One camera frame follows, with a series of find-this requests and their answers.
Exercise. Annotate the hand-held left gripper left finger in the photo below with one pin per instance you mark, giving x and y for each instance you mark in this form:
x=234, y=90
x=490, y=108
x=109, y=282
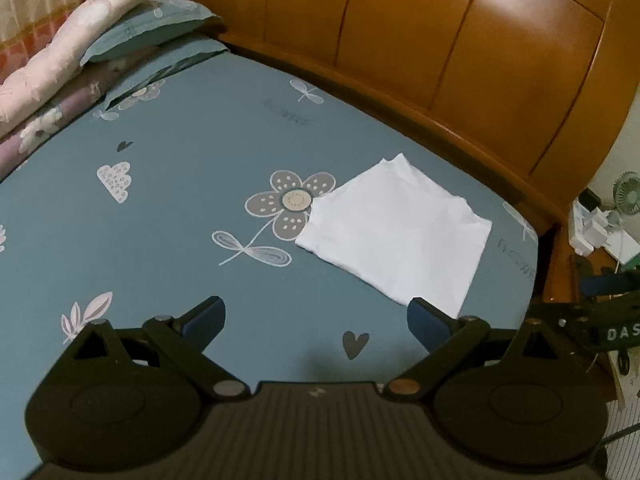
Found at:
x=205, y=316

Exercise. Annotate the blue flowered bed sheet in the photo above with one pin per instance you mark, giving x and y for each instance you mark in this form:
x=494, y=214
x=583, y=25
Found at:
x=175, y=220

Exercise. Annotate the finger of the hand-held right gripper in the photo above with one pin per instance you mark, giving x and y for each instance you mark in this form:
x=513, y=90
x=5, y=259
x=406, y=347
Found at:
x=602, y=285

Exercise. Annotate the pink floral quilt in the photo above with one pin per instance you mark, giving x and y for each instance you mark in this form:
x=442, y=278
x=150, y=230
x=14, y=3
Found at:
x=70, y=45

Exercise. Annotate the wooden headboard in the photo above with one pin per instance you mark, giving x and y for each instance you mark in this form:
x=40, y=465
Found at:
x=425, y=50

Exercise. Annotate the small green fan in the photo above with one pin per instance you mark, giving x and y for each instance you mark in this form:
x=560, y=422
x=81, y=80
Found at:
x=627, y=192

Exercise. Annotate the white charger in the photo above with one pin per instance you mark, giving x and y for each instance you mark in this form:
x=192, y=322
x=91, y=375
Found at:
x=592, y=227

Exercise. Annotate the white t-shirt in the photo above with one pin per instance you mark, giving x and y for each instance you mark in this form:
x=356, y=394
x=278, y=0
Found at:
x=395, y=230

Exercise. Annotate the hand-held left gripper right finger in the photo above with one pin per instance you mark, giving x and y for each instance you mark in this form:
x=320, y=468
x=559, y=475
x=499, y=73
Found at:
x=427, y=322

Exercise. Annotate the striped orange curtain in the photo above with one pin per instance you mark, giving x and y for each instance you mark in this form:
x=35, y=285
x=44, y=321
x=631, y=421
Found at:
x=30, y=5

